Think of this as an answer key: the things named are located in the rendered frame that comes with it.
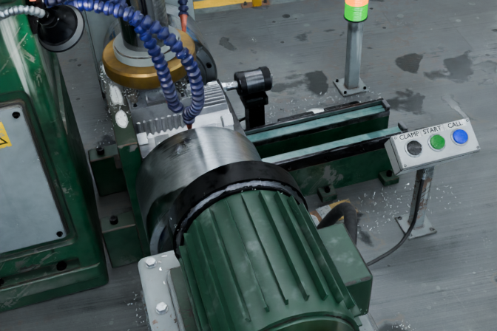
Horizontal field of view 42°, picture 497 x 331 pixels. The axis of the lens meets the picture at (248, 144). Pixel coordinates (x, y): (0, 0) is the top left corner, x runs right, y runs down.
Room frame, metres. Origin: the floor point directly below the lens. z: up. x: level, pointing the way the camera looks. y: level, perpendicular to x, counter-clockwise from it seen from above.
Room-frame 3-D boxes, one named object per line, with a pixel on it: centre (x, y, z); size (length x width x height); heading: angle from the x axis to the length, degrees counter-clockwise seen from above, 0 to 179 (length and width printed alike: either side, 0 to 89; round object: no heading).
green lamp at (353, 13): (1.50, -0.31, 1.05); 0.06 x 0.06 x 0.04
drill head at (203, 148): (0.77, 0.07, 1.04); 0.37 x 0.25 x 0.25; 14
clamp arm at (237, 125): (1.13, 0.04, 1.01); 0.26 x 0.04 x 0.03; 14
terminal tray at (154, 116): (1.06, 0.18, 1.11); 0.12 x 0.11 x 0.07; 104
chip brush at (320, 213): (0.99, -0.14, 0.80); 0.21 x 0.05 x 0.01; 111
